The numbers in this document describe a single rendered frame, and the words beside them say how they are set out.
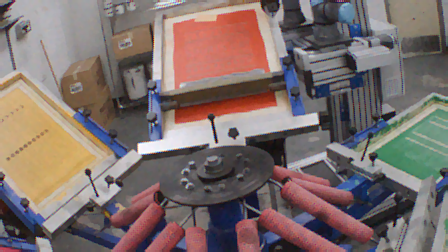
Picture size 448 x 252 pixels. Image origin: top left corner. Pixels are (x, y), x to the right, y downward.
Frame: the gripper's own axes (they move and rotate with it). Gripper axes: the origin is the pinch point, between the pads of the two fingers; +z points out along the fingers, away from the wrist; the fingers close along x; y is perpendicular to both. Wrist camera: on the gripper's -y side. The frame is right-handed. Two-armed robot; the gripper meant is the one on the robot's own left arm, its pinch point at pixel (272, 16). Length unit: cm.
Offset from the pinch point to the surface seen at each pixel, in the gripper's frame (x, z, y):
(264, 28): 4.8, 5.7, -1.9
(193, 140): 39, -3, -62
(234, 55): 20.6, 5.7, -16.3
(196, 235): 33, -50, -120
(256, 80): 13.3, -4.3, -40.4
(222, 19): 23.5, 5.7, 9.3
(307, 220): 4, -15, -107
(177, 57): 45.8, 5.6, -10.8
